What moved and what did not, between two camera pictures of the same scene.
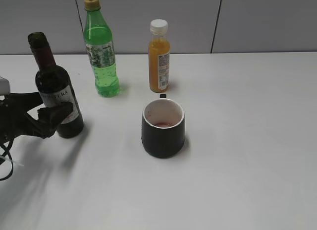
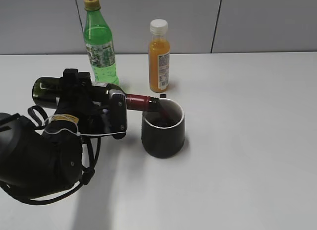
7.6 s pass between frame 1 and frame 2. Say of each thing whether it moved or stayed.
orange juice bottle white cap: stayed
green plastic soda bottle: stayed
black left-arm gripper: moved
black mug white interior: stayed
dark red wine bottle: moved
